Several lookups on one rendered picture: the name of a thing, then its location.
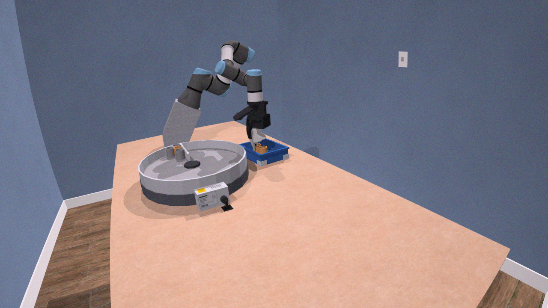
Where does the blue crate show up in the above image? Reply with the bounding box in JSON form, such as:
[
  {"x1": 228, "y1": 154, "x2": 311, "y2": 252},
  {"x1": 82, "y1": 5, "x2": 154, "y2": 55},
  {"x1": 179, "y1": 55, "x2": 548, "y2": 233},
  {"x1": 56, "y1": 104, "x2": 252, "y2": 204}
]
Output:
[{"x1": 239, "y1": 138, "x2": 289, "y2": 167}]

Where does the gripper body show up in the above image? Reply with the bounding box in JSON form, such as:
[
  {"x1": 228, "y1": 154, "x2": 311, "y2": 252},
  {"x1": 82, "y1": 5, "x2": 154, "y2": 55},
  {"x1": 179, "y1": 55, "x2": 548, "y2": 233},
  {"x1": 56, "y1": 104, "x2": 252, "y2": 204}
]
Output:
[{"x1": 246, "y1": 100, "x2": 271, "y2": 129}]

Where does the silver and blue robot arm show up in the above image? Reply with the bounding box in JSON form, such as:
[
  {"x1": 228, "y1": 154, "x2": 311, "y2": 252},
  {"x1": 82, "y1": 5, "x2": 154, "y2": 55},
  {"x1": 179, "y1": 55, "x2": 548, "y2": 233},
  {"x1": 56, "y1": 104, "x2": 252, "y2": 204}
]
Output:
[{"x1": 177, "y1": 40, "x2": 263, "y2": 121}]

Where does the grey round turntable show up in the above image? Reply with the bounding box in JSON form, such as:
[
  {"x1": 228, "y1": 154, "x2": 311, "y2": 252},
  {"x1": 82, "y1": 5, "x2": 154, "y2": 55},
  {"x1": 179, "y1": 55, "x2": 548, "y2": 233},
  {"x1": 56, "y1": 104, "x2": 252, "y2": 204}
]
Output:
[{"x1": 138, "y1": 140, "x2": 249, "y2": 212}]

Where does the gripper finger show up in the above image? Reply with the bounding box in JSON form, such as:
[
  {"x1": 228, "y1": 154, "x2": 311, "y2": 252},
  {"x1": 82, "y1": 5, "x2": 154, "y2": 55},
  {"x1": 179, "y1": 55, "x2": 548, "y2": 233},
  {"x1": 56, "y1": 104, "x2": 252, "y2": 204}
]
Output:
[
  {"x1": 246, "y1": 121, "x2": 262, "y2": 150},
  {"x1": 255, "y1": 128, "x2": 266, "y2": 146}
]

